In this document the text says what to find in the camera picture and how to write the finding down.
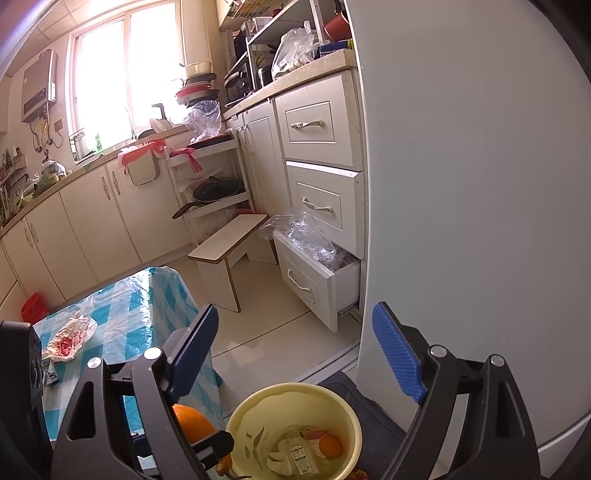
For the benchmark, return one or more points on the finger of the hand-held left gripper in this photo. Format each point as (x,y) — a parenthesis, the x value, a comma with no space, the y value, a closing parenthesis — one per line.
(217,444)

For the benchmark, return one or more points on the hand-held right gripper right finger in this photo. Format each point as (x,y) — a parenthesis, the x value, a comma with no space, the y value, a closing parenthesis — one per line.
(397,355)

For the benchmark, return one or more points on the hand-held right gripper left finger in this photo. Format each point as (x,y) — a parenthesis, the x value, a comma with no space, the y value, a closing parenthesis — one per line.
(194,355)

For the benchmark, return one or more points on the orange peel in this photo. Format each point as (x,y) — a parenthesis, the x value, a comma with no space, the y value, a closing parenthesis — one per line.
(330,445)
(191,422)

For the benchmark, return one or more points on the yellow plastic basin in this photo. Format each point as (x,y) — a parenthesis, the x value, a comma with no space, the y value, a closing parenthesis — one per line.
(258,410)

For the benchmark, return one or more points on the red and yellow packet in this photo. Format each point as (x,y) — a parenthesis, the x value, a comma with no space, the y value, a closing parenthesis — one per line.
(315,434)

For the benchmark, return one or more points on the red trash bin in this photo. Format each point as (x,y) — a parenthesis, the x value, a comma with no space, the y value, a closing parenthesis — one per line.
(34,308)

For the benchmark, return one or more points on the white red-printed plastic bag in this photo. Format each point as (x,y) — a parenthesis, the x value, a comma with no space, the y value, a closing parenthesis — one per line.
(69,339)

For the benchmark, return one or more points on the blue checked tablecloth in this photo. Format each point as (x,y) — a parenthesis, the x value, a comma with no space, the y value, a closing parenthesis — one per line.
(134,314)

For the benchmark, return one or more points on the white cabinet drawer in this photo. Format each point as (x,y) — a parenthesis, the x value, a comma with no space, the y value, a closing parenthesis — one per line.
(318,138)
(323,221)
(314,290)

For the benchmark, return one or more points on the white wooden stool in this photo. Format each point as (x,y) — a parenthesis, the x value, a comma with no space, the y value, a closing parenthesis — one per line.
(231,242)

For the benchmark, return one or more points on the clear plastic bags bundle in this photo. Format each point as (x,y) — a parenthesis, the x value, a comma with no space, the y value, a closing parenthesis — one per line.
(309,233)

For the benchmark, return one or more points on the white base cabinets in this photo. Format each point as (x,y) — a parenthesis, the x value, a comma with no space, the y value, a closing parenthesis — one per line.
(83,230)

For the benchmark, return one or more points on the white trolley rack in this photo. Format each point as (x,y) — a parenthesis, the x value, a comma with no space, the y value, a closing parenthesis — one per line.
(181,194)

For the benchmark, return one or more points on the black frying pan with lid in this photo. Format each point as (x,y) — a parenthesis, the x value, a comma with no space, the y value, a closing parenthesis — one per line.
(217,189)

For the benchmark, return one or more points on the white refrigerator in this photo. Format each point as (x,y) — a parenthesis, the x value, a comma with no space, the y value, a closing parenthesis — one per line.
(461,184)

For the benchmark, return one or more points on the red hanging cloth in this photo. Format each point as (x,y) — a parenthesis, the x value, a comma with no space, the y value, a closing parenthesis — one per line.
(191,158)

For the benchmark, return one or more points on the plastic bag of vegetables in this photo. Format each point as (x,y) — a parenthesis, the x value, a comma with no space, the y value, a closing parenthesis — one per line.
(48,173)

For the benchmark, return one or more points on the hanging bin with red bag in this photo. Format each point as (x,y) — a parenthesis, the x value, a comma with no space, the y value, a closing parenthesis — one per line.
(141,164)

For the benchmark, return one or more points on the dark tray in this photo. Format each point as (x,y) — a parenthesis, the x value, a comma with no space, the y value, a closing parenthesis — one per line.
(212,140)

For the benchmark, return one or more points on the clear crumpled plastic bag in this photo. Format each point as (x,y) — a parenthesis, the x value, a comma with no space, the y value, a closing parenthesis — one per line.
(205,120)

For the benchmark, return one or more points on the chrome kitchen faucet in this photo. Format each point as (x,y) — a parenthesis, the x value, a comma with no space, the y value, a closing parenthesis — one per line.
(130,122)

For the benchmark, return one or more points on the black kitchen tap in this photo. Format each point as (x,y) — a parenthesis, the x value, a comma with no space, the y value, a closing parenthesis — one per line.
(161,111)

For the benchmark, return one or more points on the stack of pots and bowls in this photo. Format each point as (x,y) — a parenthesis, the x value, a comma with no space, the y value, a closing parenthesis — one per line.
(198,87)

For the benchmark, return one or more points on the black toaster oven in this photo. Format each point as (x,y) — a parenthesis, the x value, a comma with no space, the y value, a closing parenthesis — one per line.
(240,81)

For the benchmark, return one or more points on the black cooking pot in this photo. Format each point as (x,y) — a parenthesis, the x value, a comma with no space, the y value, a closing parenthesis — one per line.
(264,74)

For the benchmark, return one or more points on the bright kitchen window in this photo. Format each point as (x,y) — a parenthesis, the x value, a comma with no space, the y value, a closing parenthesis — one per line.
(124,69)

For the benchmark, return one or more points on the blue cardboard box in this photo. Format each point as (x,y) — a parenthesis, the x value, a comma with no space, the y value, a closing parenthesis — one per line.
(334,48)

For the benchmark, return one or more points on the white vertical pipe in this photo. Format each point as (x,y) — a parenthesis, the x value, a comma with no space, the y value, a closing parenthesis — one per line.
(196,32)

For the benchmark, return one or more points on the white counter shelf rack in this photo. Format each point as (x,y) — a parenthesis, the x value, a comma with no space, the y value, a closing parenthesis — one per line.
(272,27)

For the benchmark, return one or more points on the red pot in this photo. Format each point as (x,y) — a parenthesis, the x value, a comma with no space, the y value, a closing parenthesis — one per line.
(339,23)

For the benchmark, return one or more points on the wall utensil rail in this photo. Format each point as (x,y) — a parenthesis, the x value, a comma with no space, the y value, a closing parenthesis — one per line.
(9,184)

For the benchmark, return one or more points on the wall water heater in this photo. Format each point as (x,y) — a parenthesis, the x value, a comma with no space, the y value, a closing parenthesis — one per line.
(39,87)

